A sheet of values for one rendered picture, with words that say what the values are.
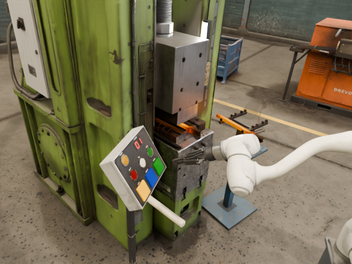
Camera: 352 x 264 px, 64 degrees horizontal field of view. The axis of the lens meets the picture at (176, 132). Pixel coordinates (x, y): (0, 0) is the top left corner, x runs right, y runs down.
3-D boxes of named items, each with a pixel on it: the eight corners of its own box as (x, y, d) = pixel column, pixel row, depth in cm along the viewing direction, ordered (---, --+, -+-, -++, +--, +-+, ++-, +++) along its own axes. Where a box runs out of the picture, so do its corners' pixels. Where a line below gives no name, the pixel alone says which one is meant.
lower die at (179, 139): (195, 135, 199) (196, 124, 195) (175, 145, 186) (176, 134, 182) (153, 114, 223) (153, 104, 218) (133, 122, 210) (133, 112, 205)
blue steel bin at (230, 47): (238, 72, 601) (245, 37, 563) (224, 83, 540) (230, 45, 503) (188, 61, 649) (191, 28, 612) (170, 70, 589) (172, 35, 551)
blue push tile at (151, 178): (158, 179, 148) (151, 167, 145) (152, 187, 142) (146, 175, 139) (155, 179, 149) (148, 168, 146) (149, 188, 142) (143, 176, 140)
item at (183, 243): (221, 228, 245) (221, 227, 244) (176, 273, 207) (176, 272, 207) (187, 204, 267) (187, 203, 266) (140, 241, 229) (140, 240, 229)
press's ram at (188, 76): (210, 97, 195) (218, 37, 174) (172, 114, 170) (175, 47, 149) (166, 80, 218) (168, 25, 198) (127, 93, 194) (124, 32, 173)
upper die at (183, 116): (197, 116, 191) (198, 102, 186) (176, 125, 178) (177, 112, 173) (153, 96, 215) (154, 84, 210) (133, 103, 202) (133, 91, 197)
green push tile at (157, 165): (164, 167, 156) (158, 156, 154) (159, 175, 150) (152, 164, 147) (161, 168, 157) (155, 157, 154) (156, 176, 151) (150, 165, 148)
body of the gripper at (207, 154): (216, 163, 134) (199, 167, 139) (219, 153, 141) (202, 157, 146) (210, 150, 132) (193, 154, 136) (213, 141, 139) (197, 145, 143)
